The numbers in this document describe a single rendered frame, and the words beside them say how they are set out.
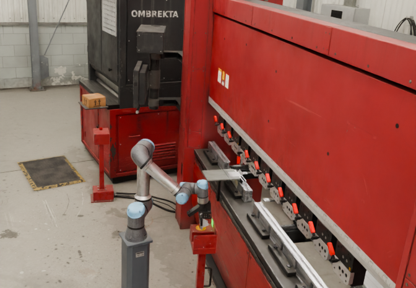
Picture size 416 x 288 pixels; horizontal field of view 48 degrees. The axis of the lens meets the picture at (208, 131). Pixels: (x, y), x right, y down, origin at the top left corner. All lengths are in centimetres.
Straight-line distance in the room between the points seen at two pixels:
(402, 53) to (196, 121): 280
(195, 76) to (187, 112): 34
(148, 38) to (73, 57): 592
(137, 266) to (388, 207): 187
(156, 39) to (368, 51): 258
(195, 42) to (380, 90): 247
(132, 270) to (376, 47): 216
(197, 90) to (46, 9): 599
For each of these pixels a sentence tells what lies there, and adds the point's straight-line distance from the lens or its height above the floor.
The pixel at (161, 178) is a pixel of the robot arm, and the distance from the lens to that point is 301.
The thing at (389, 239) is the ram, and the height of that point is 155.
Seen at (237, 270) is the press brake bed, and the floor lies 49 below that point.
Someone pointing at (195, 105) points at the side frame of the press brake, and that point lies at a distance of 437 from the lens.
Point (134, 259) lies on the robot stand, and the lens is 330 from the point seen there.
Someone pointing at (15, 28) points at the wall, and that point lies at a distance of 987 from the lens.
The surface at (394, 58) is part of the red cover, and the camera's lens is 195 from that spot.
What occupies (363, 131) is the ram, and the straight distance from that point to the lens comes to 214.
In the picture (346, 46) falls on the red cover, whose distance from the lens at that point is 222.
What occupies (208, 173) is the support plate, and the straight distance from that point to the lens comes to 372.
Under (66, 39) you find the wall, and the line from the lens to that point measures 1006.
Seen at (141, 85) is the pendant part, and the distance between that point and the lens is 442.
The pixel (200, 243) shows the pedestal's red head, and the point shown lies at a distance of 331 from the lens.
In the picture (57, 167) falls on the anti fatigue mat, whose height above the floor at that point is 1.
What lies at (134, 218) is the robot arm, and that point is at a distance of 318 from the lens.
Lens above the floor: 253
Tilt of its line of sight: 19 degrees down
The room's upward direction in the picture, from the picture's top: 4 degrees clockwise
